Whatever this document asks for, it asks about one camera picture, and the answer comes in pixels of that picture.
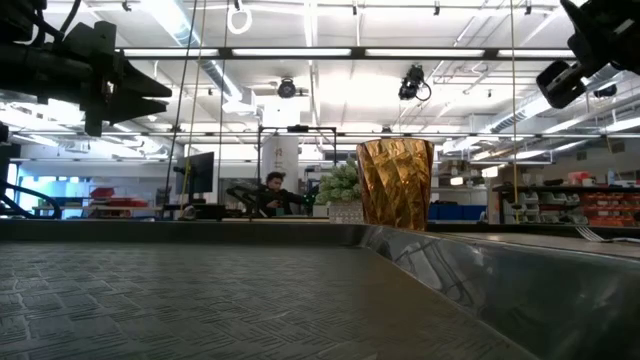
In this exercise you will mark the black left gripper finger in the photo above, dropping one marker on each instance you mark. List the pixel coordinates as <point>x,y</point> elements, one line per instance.
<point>142,87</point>
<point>135,109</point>

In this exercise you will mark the black textured serving tray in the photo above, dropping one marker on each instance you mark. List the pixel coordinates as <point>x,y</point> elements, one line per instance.
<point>200,300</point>

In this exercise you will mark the amber faceted plastic cup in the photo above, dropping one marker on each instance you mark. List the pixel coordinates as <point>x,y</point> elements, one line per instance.
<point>395,182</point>

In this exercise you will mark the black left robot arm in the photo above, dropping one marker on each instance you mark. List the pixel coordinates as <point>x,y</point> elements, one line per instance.
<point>40,70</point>

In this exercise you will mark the black background robot arm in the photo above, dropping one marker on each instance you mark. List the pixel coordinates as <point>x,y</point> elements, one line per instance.
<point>242,197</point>

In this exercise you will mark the black computer monitor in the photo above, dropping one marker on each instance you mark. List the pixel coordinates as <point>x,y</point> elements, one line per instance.
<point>197,172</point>

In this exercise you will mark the black overhead light bar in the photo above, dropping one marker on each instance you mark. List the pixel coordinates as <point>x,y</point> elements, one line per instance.
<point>225,52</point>

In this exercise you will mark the red boxes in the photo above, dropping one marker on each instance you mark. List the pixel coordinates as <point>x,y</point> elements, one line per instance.
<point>120,201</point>

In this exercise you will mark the round black ceiling fixture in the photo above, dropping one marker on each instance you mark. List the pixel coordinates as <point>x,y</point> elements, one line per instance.
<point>286,88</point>

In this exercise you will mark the white pillar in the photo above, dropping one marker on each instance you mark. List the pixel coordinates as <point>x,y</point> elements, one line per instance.
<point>280,157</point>

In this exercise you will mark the person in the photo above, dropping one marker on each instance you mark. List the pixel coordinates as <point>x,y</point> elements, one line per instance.
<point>275,197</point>

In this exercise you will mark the shelf with orange bins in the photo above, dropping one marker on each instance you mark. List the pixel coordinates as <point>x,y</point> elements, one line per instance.
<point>600,205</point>

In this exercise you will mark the green potted plant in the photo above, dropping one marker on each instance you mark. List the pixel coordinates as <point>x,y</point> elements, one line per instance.
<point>340,187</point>

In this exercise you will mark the blue storage bins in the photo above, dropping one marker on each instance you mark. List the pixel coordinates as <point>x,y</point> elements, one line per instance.
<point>457,211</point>

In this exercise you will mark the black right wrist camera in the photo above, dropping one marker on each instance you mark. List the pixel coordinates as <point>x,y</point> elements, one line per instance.
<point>560,84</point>

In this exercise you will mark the black overhead camera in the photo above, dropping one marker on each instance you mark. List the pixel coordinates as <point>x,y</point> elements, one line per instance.
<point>412,82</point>

